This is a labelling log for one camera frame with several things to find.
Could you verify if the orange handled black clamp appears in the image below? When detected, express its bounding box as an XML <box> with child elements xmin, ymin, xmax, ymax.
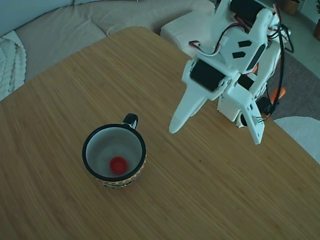
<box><xmin>257</xmin><ymin>86</ymin><xmax>287</xmax><ymax>119</ymax></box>

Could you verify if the red bottle cap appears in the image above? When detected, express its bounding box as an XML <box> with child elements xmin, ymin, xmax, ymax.
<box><xmin>109</xmin><ymin>156</ymin><xmax>128</xmax><ymax>175</ymax></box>

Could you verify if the flat white camera mount plate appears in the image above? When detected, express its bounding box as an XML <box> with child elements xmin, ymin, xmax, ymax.
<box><xmin>224</xmin><ymin>79</ymin><xmax>266</xmax><ymax>147</ymax></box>

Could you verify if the brown wicker basket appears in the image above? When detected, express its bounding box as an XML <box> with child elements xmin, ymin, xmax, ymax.
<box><xmin>281</xmin><ymin>0</ymin><xmax>300</xmax><ymax>16</ymax></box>

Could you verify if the black cable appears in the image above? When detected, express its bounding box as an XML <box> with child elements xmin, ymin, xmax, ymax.
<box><xmin>259</xmin><ymin>23</ymin><xmax>296</xmax><ymax>123</ymax></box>

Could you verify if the black rimmed patterned mug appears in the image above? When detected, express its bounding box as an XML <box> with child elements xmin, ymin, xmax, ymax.
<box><xmin>81</xmin><ymin>113</ymin><xmax>147</xmax><ymax>190</ymax></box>

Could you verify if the white knitted blanket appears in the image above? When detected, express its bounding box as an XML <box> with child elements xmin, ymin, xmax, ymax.
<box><xmin>0</xmin><ymin>31</ymin><xmax>28</xmax><ymax>102</ymax></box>

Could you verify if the grey rug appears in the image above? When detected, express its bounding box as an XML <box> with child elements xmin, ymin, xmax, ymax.
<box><xmin>264</xmin><ymin>16</ymin><xmax>320</xmax><ymax>121</ymax></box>

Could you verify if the beige sofa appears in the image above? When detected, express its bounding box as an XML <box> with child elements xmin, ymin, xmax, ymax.
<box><xmin>0</xmin><ymin>0</ymin><xmax>216</xmax><ymax>102</ymax></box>

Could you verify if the white textured chair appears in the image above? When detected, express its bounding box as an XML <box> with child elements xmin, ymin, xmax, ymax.
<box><xmin>159</xmin><ymin>11</ymin><xmax>226</xmax><ymax>63</ymax></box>

